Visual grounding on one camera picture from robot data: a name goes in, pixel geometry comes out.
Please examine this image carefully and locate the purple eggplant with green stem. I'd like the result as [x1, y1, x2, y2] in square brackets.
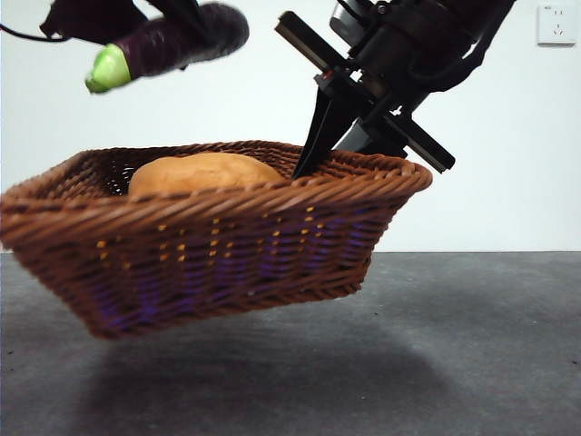
[84, 2, 251, 95]

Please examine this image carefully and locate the brown potato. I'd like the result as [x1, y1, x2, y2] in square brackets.
[128, 152, 287, 197]

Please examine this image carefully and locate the brown wicker basket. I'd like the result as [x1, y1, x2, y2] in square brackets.
[0, 140, 434, 341]

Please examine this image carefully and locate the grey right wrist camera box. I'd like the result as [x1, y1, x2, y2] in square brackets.
[329, 1, 365, 36]

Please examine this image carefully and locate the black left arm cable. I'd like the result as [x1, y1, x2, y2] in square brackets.
[0, 23, 70, 44]

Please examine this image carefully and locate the white wall socket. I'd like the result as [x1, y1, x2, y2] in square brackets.
[537, 5, 571, 46]

